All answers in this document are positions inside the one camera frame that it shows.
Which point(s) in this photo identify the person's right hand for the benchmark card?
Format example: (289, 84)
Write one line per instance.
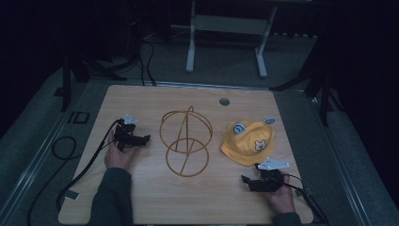
(282, 199)

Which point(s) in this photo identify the yellow bear bucket hat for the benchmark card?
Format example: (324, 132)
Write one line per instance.
(247, 142)

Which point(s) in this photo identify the black tripod stand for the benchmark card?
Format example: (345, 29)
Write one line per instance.
(81, 72)
(320, 84)

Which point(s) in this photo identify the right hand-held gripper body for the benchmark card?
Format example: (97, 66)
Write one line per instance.
(269, 182)

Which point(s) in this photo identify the white metal desk frame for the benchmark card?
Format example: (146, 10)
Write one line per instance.
(230, 25)

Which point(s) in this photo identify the person's left hand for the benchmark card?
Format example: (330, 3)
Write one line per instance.
(118, 158)

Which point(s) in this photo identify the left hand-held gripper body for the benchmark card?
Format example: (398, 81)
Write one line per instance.
(124, 135)

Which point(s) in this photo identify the black floor tape marks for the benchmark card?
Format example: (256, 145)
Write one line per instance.
(78, 117)

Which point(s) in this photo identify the grey round table grommet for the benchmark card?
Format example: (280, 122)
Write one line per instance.
(224, 101)

